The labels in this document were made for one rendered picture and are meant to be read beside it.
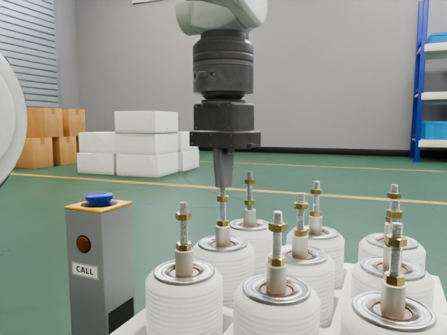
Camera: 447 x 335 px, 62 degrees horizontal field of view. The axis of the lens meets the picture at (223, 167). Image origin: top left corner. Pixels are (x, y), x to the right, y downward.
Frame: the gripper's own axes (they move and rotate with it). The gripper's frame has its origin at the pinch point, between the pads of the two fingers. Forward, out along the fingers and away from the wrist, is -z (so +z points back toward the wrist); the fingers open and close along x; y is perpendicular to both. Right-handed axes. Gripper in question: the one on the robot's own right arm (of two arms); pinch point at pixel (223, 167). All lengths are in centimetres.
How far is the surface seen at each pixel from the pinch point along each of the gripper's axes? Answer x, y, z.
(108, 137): -248, 129, -6
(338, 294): 14.3, 9.9, -19.0
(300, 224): 11.5, 3.0, -7.4
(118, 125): -235, 131, 5
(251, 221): -2.6, 10.3, -10.9
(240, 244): 2.5, 1.0, -11.6
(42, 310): -50, -8, -37
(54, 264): -77, 6, -37
